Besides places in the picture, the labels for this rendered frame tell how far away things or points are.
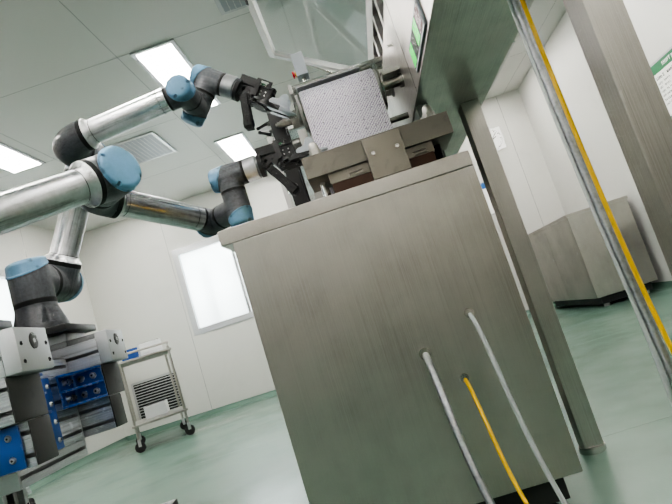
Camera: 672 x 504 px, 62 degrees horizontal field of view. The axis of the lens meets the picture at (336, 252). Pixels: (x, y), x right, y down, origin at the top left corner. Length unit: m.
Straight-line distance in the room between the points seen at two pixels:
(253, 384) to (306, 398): 6.03
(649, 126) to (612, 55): 0.12
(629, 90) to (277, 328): 0.90
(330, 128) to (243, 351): 5.88
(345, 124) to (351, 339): 0.68
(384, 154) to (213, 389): 6.31
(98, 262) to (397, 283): 6.96
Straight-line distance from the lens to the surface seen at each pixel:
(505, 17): 1.45
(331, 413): 1.40
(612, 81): 1.01
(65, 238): 1.95
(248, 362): 7.41
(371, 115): 1.73
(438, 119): 1.52
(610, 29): 1.03
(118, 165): 1.46
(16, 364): 1.26
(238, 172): 1.70
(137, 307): 7.85
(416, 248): 1.38
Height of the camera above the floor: 0.58
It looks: 7 degrees up
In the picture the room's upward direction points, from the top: 18 degrees counter-clockwise
